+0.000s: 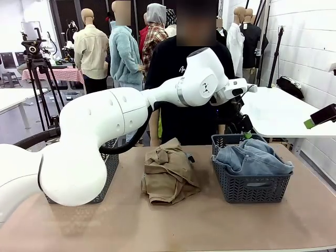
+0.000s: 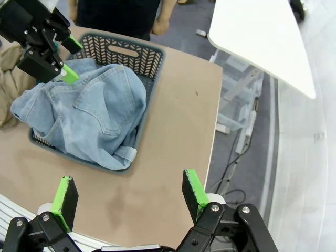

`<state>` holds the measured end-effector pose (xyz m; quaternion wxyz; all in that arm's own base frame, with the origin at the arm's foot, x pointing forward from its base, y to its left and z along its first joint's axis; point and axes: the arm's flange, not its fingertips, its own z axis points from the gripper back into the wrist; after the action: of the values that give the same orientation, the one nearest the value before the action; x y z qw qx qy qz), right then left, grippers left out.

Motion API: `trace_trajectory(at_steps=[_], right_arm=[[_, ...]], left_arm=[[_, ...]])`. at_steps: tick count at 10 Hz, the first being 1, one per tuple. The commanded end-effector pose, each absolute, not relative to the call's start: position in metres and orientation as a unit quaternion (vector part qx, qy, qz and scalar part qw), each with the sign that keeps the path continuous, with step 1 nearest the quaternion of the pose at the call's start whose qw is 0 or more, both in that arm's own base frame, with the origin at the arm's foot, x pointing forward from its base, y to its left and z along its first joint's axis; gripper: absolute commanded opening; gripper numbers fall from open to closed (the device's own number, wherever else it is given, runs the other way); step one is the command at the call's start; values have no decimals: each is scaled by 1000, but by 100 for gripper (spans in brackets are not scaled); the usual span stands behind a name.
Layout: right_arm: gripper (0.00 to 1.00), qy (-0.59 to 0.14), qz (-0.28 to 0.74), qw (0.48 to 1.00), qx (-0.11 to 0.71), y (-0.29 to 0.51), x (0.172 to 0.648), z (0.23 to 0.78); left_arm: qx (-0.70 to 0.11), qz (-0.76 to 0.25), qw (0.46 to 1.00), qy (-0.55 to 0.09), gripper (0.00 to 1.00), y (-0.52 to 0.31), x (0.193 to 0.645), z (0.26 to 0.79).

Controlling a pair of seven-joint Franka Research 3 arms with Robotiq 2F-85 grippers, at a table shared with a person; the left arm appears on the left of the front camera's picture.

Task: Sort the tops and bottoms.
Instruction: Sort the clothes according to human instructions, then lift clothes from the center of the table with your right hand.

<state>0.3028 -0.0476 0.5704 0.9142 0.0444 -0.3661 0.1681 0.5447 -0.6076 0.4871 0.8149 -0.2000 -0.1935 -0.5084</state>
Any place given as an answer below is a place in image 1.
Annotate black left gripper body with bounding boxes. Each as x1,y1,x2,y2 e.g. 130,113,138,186
217,96,247,124

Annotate light blue denim jeans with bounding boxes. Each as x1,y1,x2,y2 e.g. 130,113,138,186
212,139,295,176

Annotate beige shirt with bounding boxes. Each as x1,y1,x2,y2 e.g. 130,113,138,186
141,138,202,206

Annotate person's right forearm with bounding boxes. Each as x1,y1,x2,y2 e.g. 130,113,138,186
150,108,162,146

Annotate large white table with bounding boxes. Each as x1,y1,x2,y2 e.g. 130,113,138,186
239,86,336,139

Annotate person in black t-shirt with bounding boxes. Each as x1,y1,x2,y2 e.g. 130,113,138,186
144,0,236,146

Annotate black bag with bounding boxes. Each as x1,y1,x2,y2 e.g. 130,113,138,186
276,76,305,100

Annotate mannequin in white shirt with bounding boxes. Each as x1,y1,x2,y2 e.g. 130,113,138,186
226,7,246,79

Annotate grey plastic patterned basket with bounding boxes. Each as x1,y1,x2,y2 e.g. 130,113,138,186
211,133,294,204
44,139,120,205

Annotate mannequin in black shirt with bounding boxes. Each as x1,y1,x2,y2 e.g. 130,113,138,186
239,9,269,88

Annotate black light stand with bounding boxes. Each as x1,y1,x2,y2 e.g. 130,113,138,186
267,25,286,89

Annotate mannequin in black jacket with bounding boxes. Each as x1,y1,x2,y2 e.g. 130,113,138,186
216,26,228,47

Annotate mannequin in red top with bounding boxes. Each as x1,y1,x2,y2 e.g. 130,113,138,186
139,25,148,51

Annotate mannequin in light blue fleece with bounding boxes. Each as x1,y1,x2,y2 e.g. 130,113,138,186
108,1,146,91

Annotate mannequin in cream shirt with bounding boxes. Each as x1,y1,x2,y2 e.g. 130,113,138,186
73,8,111,95

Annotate table with pink checkered cloth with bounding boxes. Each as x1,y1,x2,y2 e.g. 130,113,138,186
21,66,85,85

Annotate small white table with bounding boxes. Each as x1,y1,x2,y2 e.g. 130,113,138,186
0,88,49,130

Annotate grey stool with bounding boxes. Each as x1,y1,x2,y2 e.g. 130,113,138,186
1,72,22,88

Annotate black left arm cable sleeve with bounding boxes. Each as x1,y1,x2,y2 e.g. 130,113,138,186
13,101,164,156

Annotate black camera tripod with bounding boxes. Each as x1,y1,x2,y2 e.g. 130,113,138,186
21,27,67,130

